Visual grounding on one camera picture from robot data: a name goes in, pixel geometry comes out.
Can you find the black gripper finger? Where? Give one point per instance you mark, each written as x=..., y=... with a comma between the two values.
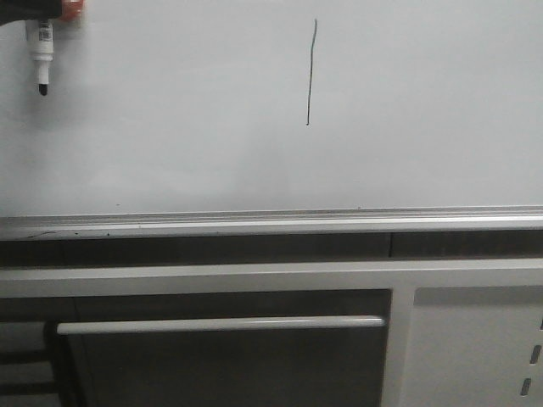
x=16, y=10

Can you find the white whiteboard marker pen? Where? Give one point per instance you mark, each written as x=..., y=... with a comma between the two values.
x=39, y=37

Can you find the red round magnet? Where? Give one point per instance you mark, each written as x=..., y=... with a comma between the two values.
x=71, y=10

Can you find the white whiteboard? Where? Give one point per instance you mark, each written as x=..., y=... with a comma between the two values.
x=204, y=106

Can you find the grey chair backrest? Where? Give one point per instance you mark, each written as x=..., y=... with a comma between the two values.
x=267, y=361

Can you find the white desk frame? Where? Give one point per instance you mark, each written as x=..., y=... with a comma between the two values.
x=461, y=332

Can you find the aluminium whiteboard tray rail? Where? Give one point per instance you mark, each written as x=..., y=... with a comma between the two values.
x=269, y=222

